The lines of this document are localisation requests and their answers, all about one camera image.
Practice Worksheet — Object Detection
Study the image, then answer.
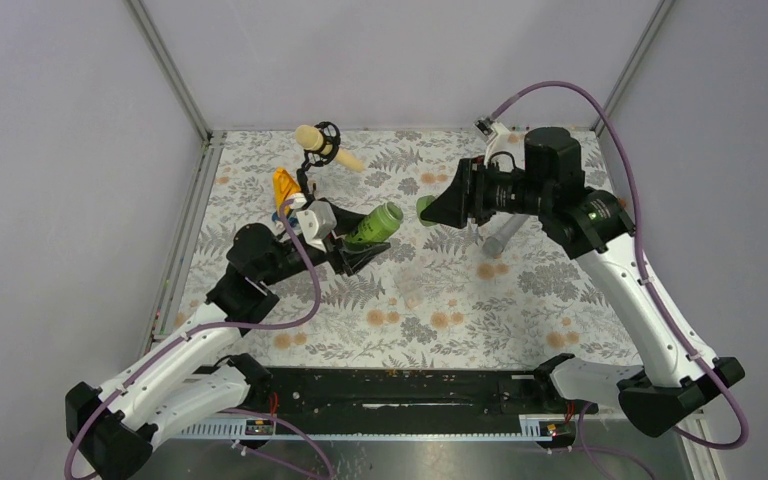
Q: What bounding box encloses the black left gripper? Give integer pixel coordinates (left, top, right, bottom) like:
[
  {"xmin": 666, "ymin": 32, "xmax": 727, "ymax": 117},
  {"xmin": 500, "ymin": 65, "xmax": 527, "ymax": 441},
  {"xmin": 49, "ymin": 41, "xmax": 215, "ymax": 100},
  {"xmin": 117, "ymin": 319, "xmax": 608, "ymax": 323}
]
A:
[{"xmin": 262, "ymin": 204, "xmax": 390, "ymax": 286}]

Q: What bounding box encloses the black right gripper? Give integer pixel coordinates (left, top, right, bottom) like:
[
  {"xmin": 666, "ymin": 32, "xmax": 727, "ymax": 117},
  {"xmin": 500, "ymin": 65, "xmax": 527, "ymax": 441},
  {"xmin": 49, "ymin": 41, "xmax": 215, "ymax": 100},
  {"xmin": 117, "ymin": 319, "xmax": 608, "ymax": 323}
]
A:
[{"xmin": 421, "ymin": 155, "xmax": 551, "ymax": 228}]

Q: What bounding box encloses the green bottle cap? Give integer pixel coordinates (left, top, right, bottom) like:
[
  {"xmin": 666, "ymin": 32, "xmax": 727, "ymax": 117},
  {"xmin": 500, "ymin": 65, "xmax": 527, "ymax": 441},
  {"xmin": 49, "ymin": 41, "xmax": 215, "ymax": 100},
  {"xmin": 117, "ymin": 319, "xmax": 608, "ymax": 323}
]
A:
[{"xmin": 415, "ymin": 195, "xmax": 438, "ymax": 229}]

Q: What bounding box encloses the green pill bottle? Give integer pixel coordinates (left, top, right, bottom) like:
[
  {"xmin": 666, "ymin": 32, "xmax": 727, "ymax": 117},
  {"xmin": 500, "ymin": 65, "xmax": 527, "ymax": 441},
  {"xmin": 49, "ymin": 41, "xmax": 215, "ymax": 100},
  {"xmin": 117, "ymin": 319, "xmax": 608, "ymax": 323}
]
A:
[{"xmin": 344, "ymin": 202, "xmax": 404, "ymax": 245}]

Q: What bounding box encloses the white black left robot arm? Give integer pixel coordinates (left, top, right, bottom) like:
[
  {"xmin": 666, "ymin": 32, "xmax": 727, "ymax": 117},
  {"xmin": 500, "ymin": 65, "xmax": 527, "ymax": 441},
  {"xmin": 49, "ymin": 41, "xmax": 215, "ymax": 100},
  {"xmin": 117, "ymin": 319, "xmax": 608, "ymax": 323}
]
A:
[{"xmin": 63, "ymin": 200, "xmax": 390, "ymax": 479}]

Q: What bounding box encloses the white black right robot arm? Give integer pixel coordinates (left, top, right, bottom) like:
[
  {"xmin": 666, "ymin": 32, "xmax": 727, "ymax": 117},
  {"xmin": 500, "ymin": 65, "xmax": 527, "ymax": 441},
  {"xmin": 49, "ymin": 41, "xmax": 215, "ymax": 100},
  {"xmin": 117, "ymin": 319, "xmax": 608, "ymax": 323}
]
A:
[{"xmin": 418, "ymin": 124, "xmax": 745, "ymax": 437}]

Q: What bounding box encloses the grey cylinder tube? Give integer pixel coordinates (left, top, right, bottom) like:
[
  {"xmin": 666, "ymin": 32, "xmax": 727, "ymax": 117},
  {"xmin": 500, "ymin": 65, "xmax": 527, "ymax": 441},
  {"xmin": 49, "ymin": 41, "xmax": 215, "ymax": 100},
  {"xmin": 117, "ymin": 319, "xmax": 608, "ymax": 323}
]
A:
[{"xmin": 481, "ymin": 214, "xmax": 530, "ymax": 258}]

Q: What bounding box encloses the yellow toy block piece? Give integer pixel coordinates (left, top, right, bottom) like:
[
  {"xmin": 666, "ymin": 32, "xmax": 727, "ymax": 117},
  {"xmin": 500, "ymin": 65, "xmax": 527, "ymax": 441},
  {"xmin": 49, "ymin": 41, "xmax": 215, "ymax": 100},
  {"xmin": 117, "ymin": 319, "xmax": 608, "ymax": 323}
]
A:
[{"xmin": 272, "ymin": 168, "xmax": 305, "ymax": 215}]

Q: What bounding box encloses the black tripod microphone stand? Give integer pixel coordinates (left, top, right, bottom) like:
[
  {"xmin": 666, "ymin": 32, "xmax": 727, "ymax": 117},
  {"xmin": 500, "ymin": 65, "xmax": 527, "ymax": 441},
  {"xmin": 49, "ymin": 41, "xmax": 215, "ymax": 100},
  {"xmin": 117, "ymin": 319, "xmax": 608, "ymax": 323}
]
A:
[{"xmin": 294, "ymin": 121, "xmax": 342, "ymax": 207}]

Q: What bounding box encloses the floral patterned table mat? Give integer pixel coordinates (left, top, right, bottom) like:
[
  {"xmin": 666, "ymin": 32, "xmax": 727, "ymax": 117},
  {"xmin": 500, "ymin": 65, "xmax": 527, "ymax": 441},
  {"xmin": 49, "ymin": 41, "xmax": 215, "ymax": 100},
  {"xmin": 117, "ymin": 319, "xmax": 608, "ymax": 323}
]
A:
[{"xmin": 178, "ymin": 129, "xmax": 644, "ymax": 372}]

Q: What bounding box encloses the cream microphone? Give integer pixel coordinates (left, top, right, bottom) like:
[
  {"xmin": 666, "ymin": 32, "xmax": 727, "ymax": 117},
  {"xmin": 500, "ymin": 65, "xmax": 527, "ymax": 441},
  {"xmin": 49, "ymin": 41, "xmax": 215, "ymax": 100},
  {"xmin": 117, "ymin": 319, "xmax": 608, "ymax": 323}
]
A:
[{"xmin": 294, "ymin": 121, "xmax": 365, "ymax": 173}]

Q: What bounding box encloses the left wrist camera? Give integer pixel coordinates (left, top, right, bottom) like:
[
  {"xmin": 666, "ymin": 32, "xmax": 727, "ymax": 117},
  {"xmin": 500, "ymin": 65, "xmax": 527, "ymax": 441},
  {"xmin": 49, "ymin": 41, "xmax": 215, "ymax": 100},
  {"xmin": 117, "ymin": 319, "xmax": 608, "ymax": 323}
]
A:
[{"xmin": 289, "ymin": 193, "xmax": 337, "ymax": 252}]

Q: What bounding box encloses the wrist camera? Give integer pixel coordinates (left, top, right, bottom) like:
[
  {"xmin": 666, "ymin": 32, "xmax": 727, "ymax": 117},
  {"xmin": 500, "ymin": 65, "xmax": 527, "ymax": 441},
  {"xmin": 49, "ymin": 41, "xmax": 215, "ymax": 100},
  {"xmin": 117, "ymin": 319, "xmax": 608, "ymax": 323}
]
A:
[
  {"xmin": 289, "ymin": 193, "xmax": 337, "ymax": 252},
  {"xmin": 474, "ymin": 117, "xmax": 513, "ymax": 162}
]

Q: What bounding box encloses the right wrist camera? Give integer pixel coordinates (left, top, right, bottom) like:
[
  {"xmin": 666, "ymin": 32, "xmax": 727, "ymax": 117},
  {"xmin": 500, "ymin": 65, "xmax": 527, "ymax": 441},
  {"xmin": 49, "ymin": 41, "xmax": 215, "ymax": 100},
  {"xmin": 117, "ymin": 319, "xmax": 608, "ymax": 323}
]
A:
[{"xmin": 474, "ymin": 117, "xmax": 513, "ymax": 162}]

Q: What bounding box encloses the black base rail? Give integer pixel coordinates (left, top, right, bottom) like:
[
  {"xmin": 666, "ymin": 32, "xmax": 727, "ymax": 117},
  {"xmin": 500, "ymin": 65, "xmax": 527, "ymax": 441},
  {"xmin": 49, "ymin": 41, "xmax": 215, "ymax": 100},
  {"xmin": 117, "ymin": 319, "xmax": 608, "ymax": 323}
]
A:
[{"xmin": 187, "ymin": 367, "xmax": 599, "ymax": 443}]

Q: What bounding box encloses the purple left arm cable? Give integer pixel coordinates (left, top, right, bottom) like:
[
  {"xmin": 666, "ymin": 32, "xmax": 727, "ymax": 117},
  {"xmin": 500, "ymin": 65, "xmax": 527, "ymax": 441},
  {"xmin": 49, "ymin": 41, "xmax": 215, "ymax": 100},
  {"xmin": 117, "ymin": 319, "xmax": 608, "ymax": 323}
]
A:
[{"xmin": 63, "ymin": 198, "xmax": 324, "ymax": 480}]

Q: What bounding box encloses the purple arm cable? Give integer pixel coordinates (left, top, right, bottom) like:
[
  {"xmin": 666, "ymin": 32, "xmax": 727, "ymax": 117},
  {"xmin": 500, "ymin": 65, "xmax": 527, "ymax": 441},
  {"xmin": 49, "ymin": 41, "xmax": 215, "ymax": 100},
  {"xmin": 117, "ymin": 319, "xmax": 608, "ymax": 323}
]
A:
[
  {"xmin": 63, "ymin": 198, "xmax": 324, "ymax": 480},
  {"xmin": 489, "ymin": 80, "xmax": 751, "ymax": 452}
]

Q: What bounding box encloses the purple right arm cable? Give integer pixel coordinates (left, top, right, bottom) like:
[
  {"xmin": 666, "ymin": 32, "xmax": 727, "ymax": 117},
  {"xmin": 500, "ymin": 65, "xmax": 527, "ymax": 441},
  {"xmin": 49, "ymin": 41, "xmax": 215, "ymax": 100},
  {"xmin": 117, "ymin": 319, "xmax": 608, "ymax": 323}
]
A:
[{"xmin": 489, "ymin": 80, "xmax": 751, "ymax": 452}]

